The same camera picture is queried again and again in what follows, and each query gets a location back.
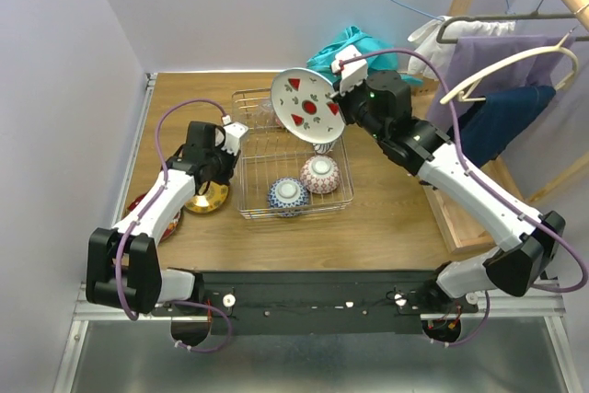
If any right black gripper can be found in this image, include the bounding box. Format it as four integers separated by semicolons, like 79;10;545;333
329;73;388;144

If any gold black plate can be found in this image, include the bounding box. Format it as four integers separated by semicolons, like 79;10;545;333
184;182;229;214

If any wire dish rack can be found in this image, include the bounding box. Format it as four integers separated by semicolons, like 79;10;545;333
231;88;354;219

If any white blue striped plate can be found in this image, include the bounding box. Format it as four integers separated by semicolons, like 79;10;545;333
313;142;335;155

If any white watermelon plate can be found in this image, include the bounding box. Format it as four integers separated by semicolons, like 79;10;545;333
271;68;345;144

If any red white patterned bowl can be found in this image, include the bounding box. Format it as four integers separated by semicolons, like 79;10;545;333
300;156;341;194

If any blue patterned bowl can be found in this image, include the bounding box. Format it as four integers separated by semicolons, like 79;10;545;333
267;177;309;217

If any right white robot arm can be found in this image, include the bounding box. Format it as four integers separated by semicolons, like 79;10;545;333
333;70;565;312

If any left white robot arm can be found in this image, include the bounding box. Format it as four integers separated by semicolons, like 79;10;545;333
86;120;248;315

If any teal cloth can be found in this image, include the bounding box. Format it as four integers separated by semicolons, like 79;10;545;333
306;25;424;88

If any red floral bowl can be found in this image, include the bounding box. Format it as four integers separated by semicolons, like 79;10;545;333
123;193;182;241

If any cream plastic hanger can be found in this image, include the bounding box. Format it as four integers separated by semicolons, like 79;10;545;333
440;45;580;105

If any white garment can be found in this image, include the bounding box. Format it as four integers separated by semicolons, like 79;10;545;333
407;16;515;79

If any purple garment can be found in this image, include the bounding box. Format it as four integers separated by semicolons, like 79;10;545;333
425;33;576;132

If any navy garment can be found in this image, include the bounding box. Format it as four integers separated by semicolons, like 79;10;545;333
458;86;556;168

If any grey metal hanger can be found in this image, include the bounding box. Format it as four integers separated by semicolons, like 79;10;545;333
436;0;575;44

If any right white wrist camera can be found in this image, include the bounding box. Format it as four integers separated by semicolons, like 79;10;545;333
330;45;368;96

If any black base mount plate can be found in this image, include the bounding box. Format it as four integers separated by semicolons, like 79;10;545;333
169;270;478;345

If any wooden clothes rack frame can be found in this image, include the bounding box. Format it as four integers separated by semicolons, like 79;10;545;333
404;0;589;254

